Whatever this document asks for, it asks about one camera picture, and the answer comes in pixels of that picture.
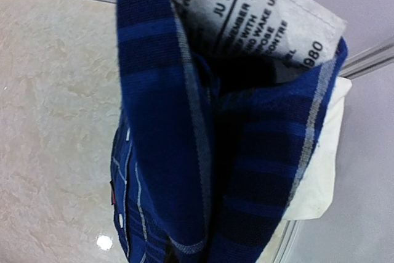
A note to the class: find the blue plaid shirt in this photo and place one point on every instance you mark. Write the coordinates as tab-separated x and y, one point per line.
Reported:
222	106

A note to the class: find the white t-shirt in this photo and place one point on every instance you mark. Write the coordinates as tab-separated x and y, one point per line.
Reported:
315	192

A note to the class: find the right corner wall post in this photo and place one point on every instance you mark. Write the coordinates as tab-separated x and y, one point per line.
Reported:
369	60

